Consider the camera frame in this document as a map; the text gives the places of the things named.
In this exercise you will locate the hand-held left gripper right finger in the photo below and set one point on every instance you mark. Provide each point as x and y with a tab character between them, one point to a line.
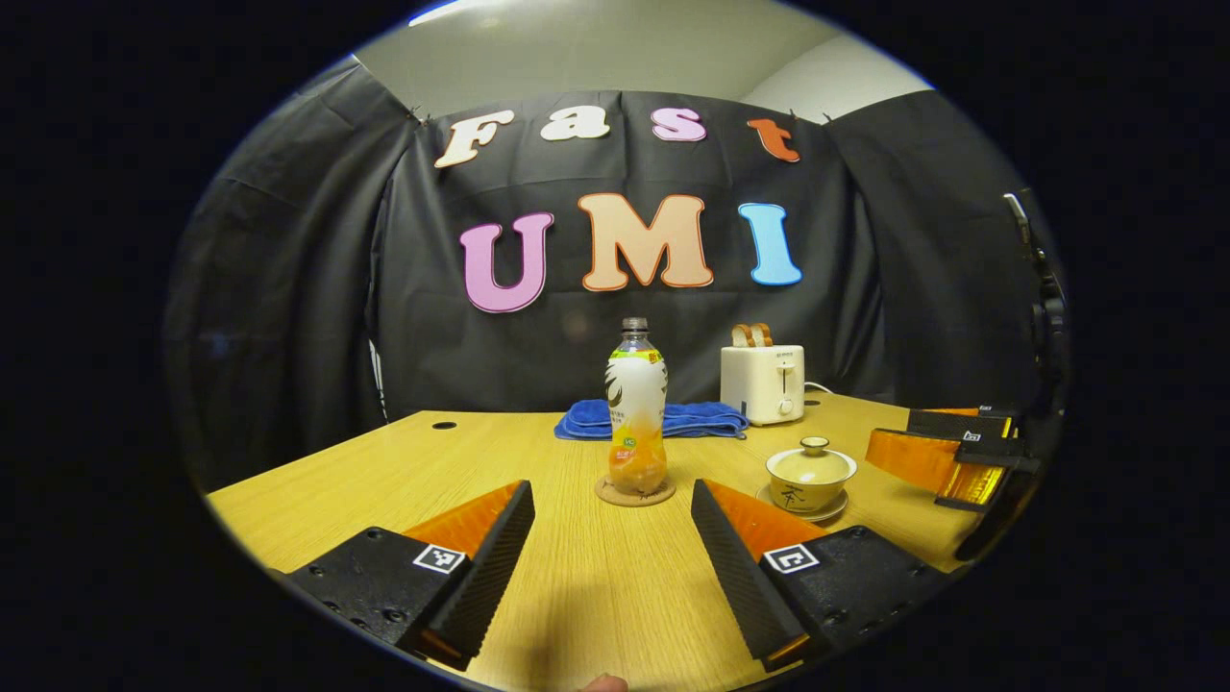
730	567

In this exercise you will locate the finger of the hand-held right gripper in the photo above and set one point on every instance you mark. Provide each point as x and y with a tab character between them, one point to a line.
999	410
913	459

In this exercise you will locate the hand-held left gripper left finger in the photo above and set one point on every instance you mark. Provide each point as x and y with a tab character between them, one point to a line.
498	557

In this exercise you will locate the round cork coaster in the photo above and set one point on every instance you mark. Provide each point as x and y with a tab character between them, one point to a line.
663	495

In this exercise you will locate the cream teacup lid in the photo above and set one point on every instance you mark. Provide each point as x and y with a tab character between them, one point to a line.
812	464

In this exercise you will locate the cream ceramic teacup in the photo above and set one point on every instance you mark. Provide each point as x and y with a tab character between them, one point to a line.
807	495

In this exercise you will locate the white label water bottle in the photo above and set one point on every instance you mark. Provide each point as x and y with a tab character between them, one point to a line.
634	404

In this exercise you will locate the cream ceramic saucer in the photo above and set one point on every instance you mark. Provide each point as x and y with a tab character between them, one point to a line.
836	511

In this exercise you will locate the folded blue towel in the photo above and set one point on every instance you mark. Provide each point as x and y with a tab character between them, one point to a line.
701	418

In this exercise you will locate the white toaster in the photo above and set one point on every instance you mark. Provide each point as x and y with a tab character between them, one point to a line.
759	384

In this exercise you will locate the toast slice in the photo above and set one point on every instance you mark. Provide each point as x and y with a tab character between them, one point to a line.
742	336
762	334

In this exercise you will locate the black backdrop cloth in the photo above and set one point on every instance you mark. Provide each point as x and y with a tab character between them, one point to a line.
288	288

